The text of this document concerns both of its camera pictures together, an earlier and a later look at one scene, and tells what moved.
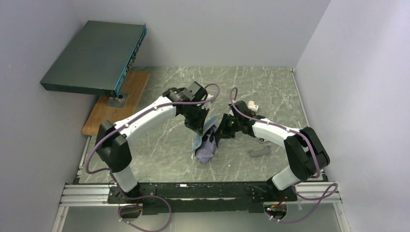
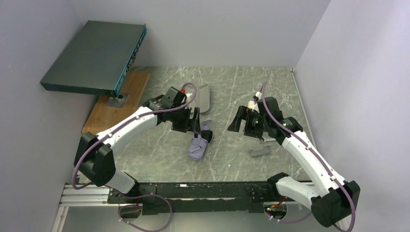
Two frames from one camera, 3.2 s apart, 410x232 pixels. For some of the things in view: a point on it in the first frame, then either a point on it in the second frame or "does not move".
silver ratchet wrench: (261, 140) does not move
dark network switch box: (98, 60) does not move
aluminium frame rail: (81, 195) does not move
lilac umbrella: (207, 149) to (199, 144)
